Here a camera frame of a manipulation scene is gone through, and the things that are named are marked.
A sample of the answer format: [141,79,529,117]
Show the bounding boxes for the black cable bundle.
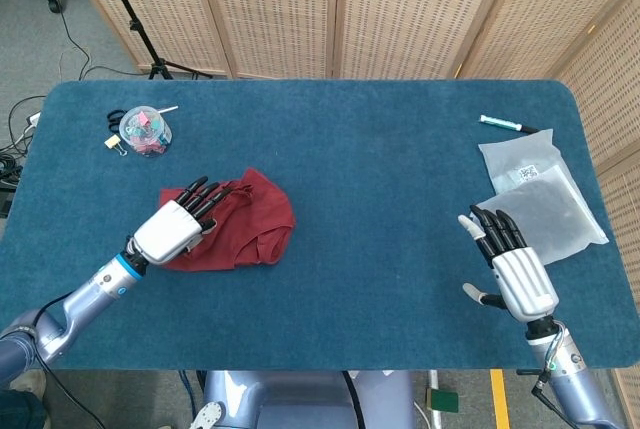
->
[0,141,25,190]

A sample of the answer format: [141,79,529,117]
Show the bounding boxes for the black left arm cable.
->
[30,291,99,429]

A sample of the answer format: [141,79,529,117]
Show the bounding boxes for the blue carpet table cover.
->
[3,79,637,373]

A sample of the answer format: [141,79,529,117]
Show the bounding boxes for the green white tube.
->
[478,114,541,134]

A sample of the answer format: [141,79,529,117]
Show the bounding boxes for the translucent bag with QR label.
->
[477,127,586,196]

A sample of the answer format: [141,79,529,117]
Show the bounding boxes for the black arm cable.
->
[30,291,99,429]
[530,373,574,429]

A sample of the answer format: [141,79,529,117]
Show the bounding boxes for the clear jar of binder clips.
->
[118,104,174,159]

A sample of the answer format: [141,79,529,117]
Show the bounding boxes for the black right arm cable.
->
[530,373,574,429]

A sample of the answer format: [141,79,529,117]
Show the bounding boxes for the black handled scissors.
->
[106,104,180,132]

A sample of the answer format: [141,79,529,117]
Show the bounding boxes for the black tripod stand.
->
[92,0,214,81]

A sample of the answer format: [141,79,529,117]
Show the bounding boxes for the translucent bag with dark contents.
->
[474,163,610,266]

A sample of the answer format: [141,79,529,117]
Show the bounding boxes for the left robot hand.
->
[130,176,236,265]

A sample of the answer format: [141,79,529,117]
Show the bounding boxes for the white perforated bracket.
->
[188,400,227,429]

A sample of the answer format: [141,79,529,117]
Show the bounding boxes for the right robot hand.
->
[457,204,560,324]

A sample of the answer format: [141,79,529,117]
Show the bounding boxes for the red T-shirt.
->
[158,166,297,273]

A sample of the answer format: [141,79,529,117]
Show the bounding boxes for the black torso cable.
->
[342,371,362,429]

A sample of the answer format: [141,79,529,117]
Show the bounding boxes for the black floor cable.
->
[58,11,146,81]

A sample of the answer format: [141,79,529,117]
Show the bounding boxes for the green block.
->
[424,388,460,415]

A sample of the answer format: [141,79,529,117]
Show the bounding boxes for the white pole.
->
[428,370,444,429]

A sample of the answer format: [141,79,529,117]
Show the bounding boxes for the yellow binder clip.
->
[103,134,129,157]

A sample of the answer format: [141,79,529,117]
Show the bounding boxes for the wicker screen panel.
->
[547,0,640,173]
[192,0,342,81]
[57,0,232,78]
[457,0,640,81]
[594,146,640,429]
[332,0,527,81]

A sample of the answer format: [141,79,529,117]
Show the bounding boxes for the blue grey robot torso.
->
[189,370,417,429]

